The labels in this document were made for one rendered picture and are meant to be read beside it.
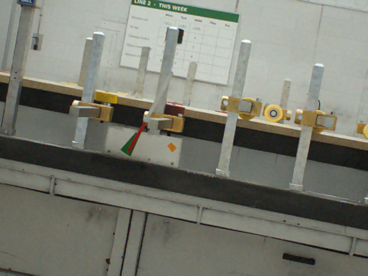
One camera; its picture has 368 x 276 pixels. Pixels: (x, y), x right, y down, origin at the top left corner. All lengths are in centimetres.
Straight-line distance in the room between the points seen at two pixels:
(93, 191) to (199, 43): 721
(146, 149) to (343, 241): 73
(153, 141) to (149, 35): 731
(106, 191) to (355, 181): 89
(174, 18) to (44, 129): 704
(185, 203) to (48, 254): 63
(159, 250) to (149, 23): 717
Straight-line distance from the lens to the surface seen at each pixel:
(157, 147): 255
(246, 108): 223
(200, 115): 270
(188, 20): 979
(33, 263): 297
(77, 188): 265
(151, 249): 286
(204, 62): 972
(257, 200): 252
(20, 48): 267
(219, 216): 258
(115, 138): 257
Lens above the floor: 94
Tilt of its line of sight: 3 degrees down
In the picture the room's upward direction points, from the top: 10 degrees clockwise
